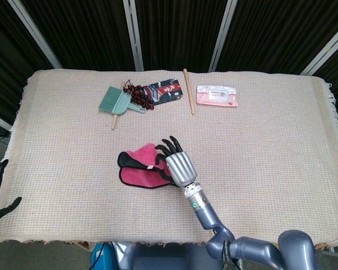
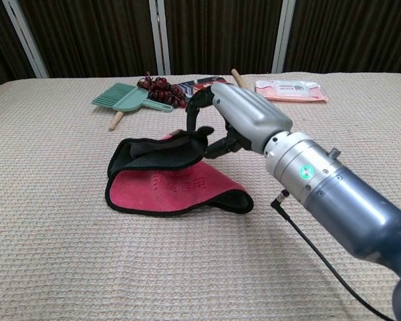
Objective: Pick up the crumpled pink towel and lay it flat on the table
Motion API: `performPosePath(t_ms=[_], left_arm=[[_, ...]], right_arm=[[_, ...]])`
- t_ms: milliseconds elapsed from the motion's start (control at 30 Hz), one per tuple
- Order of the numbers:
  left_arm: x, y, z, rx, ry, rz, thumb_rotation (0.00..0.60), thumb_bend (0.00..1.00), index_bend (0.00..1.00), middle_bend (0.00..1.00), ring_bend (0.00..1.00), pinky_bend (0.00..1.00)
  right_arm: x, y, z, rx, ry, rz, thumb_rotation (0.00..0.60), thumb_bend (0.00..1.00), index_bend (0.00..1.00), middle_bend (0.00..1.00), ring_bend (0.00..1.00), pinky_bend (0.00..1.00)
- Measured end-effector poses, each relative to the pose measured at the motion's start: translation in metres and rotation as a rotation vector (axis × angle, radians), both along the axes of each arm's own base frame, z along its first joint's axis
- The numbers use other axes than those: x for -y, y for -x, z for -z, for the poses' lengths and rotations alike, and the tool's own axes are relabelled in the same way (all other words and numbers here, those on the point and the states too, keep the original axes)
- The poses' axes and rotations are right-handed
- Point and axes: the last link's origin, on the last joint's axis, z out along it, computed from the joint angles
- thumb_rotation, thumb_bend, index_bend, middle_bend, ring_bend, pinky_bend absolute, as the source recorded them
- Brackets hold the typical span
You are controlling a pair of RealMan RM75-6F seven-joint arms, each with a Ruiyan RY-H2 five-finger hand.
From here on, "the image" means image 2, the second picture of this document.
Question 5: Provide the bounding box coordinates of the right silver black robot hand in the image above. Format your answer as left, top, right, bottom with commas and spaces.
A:
185, 82, 293, 160

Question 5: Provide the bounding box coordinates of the pink and black cloth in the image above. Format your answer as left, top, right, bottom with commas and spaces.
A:
104, 126, 255, 219

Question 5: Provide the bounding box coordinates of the dark patterned packet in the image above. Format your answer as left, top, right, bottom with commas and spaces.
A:
178, 76, 229, 98

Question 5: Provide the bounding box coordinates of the wooden rolling stick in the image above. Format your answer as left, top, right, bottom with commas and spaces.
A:
231, 68, 251, 90

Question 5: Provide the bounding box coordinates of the pink wet wipes pack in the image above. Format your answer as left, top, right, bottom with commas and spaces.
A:
254, 78, 329, 104

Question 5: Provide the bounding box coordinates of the beige woven tablecloth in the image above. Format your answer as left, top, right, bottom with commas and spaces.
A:
0, 71, 401, 321

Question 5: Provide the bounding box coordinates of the white partition frame post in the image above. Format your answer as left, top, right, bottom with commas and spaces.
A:
271, 0, 297, 74
148, 0, 172, 76
1, 0, 50, 79

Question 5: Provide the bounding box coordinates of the dark red bead string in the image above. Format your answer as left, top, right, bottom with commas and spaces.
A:
136, 71, 188, 110

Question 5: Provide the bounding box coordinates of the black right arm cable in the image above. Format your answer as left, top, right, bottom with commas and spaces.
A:
270, 190, 394, 321

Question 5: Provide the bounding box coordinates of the green brush with wooden handle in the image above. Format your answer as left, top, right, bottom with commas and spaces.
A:
92, 82, 135, 132

